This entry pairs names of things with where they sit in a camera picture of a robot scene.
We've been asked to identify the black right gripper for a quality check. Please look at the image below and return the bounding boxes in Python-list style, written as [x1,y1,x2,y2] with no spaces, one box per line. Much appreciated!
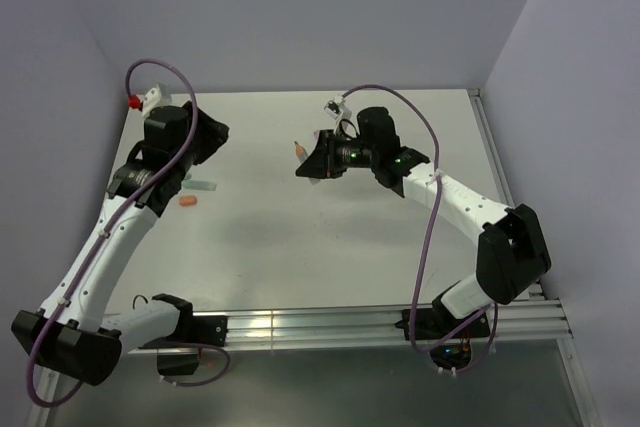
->
[296,129,378,179]

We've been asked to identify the clear orange pen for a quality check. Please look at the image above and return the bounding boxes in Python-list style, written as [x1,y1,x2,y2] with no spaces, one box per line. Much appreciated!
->
[294,141,319,186]

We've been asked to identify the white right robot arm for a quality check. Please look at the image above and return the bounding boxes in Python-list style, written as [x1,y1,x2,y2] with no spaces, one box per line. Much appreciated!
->
[295,107,551,344]

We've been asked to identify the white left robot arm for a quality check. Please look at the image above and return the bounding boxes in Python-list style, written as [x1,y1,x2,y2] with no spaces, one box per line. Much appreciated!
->
[11,103,229,386]

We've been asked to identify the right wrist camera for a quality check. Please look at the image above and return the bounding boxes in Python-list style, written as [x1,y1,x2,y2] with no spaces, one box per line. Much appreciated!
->
[324,95,352,122]

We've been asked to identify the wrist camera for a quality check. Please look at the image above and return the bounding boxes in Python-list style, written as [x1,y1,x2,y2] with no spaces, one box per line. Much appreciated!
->
[141,83,172,118]
[324,95,352,122]

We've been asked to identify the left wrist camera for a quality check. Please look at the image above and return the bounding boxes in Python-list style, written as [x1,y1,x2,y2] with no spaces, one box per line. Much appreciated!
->
[141,83,172,118]

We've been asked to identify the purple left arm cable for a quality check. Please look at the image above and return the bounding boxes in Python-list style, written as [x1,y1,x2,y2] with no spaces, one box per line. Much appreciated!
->
[25,59,232,407]

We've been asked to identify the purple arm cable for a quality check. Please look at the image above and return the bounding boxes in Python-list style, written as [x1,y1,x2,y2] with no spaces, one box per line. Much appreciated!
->
[25,59,232,407]
[344,84,500,373]

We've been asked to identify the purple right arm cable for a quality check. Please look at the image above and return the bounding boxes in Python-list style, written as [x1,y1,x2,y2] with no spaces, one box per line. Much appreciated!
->
[344,84,500,373]

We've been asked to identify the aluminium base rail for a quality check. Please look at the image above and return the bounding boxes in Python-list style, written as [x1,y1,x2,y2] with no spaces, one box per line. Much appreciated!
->
[195,300,572,351]

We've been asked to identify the aluminium side rail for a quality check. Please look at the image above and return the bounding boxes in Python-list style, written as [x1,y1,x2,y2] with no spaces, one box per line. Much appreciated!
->
[467,88,601,427]

